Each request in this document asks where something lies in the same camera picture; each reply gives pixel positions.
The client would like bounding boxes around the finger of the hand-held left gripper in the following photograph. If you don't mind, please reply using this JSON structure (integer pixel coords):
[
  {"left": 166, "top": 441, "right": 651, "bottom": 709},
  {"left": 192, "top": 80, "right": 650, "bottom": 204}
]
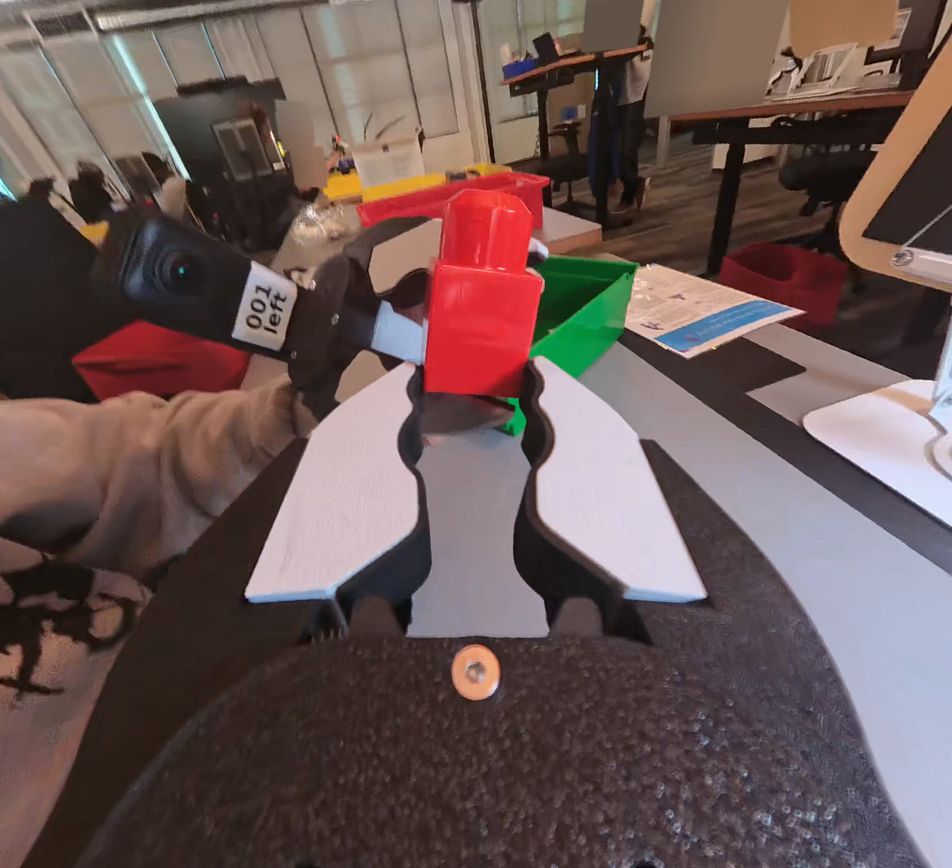
[
  {"left": 344, "top": 216, "right": 447, "bottom": 298},
  {"left": 364, "top": 300, "right": 516, "bottom": 441}
]

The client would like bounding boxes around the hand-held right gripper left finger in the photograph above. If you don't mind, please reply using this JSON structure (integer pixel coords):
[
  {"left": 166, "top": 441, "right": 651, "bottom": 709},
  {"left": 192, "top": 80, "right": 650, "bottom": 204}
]
[{"left": 244, "top": 361, "right": 434, "bottom": 642}]

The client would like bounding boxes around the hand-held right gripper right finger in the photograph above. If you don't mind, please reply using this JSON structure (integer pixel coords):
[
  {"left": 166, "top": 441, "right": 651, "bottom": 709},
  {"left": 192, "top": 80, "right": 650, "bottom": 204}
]
[{"left": 513, "top": 355, "right": 709, "bottom": 644}]

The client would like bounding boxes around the red plastic block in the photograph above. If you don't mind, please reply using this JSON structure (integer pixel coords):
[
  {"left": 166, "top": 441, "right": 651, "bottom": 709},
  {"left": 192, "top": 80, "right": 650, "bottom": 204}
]
[{"left": 422, "top": 188, "right": 545, "bottom": 398}]

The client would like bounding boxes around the person's left forearm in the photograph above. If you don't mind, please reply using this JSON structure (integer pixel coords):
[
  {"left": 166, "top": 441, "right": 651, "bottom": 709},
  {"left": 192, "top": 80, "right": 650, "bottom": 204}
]
[{"left": 0, "top": 376, "right": 319, "bottom": 590}]

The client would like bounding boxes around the red plastic bin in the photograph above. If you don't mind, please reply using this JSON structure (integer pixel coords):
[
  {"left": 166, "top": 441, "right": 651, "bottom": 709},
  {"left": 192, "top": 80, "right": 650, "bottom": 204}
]
[
  {"left": 72, "top": 321, "right": 251, "bottom": 402},
  {"left": 357, "top": 171, "right": 551, "bottom": 230},
  {"left": 717, "top": 242, "right": 850, "bottom": 331}
]

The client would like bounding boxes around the yellow plastic bin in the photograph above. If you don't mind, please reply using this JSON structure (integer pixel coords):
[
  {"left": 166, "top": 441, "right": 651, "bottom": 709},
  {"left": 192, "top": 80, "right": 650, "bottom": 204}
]
[{"left": 323, "top": 165, "right": 514, "bottom": 203}]

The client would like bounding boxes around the clear plastic bag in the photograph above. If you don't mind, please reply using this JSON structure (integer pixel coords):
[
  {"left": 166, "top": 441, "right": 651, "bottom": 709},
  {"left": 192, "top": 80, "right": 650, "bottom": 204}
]
[{"left": 290, "top": 202, "right": 351, "bottom": 248}]

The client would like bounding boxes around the white sign board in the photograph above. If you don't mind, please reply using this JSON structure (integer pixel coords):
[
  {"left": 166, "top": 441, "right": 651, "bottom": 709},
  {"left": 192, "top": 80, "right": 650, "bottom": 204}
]
[{"left": 350, "top": 134, "right": 426, "bottom": 191}]

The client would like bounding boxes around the black cabinet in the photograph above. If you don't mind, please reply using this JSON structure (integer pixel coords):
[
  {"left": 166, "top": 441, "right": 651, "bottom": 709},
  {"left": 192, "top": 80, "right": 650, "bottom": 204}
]
[{"left": 152, "top": 78, "right": 290, "bottom": 248}]

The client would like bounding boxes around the green plastic bin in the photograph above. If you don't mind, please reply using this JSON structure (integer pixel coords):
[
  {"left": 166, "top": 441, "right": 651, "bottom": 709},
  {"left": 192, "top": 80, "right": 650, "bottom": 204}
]
[{"left": 506, "top": 254, "right": 638, "bottom": 438}]

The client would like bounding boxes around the black office chair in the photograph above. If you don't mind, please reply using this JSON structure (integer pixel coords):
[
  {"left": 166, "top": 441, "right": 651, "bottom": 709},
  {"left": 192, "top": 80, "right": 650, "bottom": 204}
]
[
  {"left": 777, "top": 148, "right": 882, "bottom": 267},
  {"left": 549, "top": 120, "right": 592, "bottom": 218}
]

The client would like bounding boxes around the white and blue paper leaflet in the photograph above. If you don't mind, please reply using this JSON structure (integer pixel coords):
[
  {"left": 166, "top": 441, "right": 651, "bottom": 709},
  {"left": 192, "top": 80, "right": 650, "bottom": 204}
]
[{"left": 623, "top": 263, "right": 806, "bottom": 360}]

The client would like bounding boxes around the wooden desk with black legs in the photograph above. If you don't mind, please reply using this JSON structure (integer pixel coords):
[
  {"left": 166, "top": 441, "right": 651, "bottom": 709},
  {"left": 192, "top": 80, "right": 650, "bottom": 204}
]
[
  {"left": 665, "top": 89, "right": 917, "bottom": 278},
  {"left": 500, "top": 44, "right": 650, "bottom": 230}
]

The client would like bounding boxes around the person's beige sweatshirt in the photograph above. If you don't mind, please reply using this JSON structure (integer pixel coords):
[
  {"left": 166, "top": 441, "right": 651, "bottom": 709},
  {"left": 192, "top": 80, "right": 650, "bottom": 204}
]
[{"left": 0, "top": 537, "right": 161, "bottom": 868}]

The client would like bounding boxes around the computer monitor with white stand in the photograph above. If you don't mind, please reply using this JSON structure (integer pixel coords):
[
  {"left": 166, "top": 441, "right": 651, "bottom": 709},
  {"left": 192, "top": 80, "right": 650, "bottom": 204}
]
[{"left": 802, "top": 54, "right": 952, "bottom": 530}]

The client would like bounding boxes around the black computer monitor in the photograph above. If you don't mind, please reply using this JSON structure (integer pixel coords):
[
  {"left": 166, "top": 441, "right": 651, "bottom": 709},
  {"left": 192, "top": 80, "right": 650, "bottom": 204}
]
[{"left": 866, "top": 0, "right": 952, "bottom": 66}]

